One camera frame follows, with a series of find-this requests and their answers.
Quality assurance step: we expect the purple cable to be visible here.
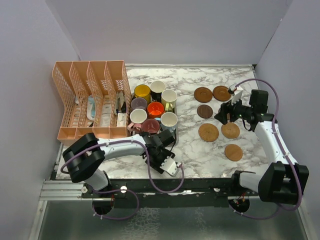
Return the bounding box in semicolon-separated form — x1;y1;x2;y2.
59;140;185;221
227;78;305;220

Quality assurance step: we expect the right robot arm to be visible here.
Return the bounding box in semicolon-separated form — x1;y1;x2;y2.
214;87;309;205

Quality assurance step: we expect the black mug white inside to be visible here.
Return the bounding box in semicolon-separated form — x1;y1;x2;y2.
150;80;166;102

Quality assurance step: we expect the stainless steel tray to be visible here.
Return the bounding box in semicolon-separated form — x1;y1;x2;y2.
127;90;178;146

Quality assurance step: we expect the woven rattan coaster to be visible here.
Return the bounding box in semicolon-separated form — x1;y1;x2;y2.
221;122;240;139
198;123;219;142

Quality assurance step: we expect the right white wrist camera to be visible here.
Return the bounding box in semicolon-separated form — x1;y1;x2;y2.
228;84;243;105

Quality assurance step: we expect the dark walnut coaster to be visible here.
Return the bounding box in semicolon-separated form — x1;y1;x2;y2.
197;104;214;119

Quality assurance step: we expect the white stationery package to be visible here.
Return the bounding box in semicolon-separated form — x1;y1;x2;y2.
117;112;127;127

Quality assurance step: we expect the peach plastic file organizer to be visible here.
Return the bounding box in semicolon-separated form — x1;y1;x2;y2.
52;60;132;146

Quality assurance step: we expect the white mug pink handle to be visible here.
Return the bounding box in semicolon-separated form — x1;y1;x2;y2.
127;109;148;132

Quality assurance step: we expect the black front mounting rail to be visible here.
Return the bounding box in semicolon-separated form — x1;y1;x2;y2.
81;177;258;209

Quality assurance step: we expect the lilac mug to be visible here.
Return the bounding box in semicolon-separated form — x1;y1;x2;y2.
130;97;148;111

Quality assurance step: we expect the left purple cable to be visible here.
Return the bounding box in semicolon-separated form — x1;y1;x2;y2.
59;140;185;221

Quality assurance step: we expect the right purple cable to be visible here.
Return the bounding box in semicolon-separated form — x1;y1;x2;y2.
227;78;305;220

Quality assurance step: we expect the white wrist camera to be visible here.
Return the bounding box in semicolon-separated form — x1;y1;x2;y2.
228;84;243;105
160;156;181;177

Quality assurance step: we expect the brown ringed wooden coaster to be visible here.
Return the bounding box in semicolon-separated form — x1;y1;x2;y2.
194;87;213;103

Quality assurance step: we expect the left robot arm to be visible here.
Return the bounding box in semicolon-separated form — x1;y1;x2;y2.
60;130;179;198

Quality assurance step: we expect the orange mug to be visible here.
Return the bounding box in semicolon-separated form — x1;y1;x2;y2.
146;101;165;119

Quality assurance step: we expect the grey stapler in organizer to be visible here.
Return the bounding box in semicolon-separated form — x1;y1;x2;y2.
114;91;127;116

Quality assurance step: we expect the dusty pink mug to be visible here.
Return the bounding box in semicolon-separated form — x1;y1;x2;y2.
141;119;160;134

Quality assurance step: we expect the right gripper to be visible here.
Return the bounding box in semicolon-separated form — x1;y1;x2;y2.
215;94;254;125

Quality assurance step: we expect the light wood grooved coaster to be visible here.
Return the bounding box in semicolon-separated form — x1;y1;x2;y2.
224;144;243;162

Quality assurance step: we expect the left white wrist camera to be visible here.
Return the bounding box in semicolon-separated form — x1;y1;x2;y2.
160;156;181;177

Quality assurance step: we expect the pale yellow mug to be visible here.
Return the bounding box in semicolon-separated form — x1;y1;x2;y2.
161;89;178;112

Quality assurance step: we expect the light blue mug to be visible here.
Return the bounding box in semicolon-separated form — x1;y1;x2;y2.
160;112;178;133

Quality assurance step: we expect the blue white package in organizer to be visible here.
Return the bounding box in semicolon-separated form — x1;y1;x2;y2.
86;95;96;121

